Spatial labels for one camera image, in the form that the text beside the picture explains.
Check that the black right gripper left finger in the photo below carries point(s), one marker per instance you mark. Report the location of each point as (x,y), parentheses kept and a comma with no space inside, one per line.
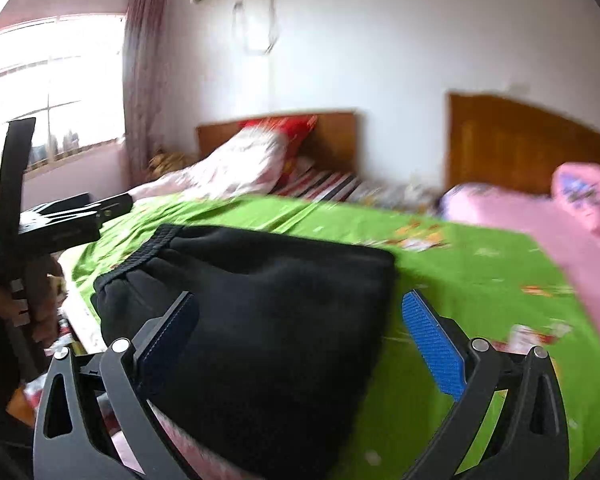
(71,440)

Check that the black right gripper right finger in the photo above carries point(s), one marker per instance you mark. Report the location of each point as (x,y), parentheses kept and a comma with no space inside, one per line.
(530,438)

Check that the black pants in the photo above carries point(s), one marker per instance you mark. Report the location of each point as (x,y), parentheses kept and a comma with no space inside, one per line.
(268,365)

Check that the left hand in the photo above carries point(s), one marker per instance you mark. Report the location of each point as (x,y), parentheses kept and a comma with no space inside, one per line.
(42,301)

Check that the green bed sheet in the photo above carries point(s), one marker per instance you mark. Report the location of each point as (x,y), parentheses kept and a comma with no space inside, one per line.
(497,285)

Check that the pink bed quilt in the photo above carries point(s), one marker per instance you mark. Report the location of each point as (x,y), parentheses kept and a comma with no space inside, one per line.
(574,249)

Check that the bright window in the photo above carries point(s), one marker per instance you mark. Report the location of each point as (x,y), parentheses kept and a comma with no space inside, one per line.
(64,72)

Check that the rolled pink blanket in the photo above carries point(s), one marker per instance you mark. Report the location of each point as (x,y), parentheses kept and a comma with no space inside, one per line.
(576,189)

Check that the dark pink curtain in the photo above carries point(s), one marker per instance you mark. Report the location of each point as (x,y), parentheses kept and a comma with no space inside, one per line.
(141,59)

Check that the white pink floral duvet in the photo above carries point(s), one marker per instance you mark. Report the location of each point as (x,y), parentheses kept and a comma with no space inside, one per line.
(251,162)

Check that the near brown wooden headboard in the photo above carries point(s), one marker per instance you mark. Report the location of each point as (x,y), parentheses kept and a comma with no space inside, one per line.
(511,144)

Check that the red pillow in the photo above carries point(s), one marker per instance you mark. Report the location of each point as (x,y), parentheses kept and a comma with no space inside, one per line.
(294,128)

